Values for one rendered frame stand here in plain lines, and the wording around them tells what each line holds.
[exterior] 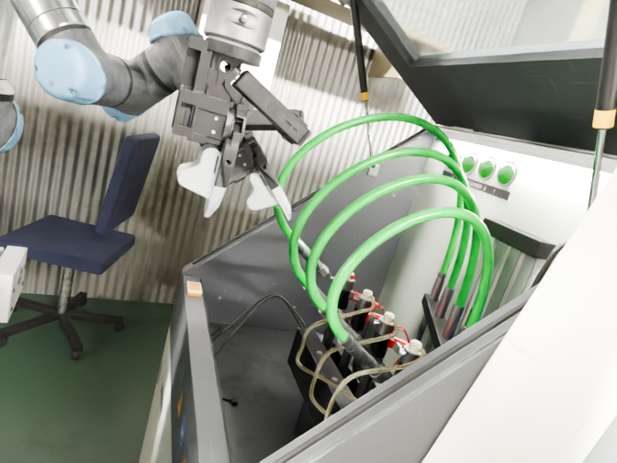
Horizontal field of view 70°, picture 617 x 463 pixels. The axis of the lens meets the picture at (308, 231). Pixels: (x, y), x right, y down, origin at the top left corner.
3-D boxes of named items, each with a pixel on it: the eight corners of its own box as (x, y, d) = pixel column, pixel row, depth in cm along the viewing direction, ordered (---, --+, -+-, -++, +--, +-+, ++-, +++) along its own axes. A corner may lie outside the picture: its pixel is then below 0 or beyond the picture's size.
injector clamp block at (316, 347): (277, 390, 92) (297, 325, 88) (321, 392, 95) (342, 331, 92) (333, 547, 61) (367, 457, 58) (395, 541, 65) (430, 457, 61)
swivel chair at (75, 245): (126, 306, 271) (160, 132, 246) (129, 363, 220) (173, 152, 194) (5, 298, 243) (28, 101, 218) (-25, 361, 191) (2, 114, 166)
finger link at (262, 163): (272, 197, 71) (246, 153, 73) (281, 191, 71) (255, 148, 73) (269, 187, 67) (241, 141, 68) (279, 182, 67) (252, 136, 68)
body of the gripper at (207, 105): (170, 131, 58) (189, 36, 55) (234, 148, 61) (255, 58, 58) (170, 140, 51) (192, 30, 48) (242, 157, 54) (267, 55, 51)
